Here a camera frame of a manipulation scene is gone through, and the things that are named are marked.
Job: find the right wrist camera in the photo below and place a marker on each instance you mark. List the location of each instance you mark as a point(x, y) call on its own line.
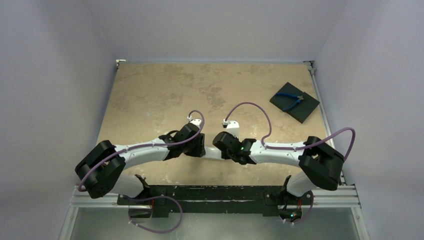
point(232, 127)

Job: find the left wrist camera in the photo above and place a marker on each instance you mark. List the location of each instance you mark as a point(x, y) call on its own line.
point(195, 121)

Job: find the white remote control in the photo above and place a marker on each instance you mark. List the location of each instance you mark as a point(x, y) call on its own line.
point(213, 153)

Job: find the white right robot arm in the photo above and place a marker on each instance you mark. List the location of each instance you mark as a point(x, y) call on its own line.
point(320, 164)

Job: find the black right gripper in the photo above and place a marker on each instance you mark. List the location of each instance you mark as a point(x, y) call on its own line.
point(219, 141)

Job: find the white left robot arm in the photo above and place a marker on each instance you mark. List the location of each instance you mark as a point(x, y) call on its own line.
point(101, 171)

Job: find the aluminium frame rail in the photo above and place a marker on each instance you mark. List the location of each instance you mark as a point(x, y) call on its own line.
point(335, 215)

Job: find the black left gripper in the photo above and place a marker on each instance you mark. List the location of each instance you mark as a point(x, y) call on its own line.
point(199, 151)

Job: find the black flat box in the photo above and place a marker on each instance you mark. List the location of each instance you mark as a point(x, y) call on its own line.
point(295, 102)

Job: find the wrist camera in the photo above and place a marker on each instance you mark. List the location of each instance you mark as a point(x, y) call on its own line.
point(195, 121)
point(232, 127)

